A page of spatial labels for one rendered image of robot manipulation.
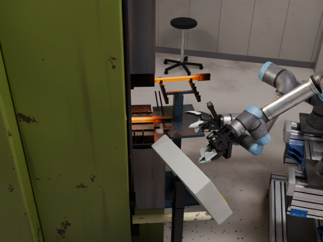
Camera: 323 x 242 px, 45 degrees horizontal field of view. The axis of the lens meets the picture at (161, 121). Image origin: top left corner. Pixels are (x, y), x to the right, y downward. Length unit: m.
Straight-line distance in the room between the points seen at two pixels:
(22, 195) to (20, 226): 0.19
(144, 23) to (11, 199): 0.94
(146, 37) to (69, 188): 0.77
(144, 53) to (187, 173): 0.59
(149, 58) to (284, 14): 3.53
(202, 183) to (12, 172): 0.77
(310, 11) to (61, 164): 3.99
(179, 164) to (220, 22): 3.79
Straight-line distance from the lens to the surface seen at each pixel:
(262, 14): 5.16
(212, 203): 1.58
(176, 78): 2.74
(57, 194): 1.91
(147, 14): 1.72
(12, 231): 1.97
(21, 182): 1.76
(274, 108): 1.96
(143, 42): 1.77
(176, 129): 2.68
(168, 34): 5.38
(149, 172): 2.18
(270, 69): 2.25
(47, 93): 1.59
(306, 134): 2.63
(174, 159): 1.60
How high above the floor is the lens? 2.18
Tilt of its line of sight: 33 degrees down
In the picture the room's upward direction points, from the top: 1 degrees clockwise
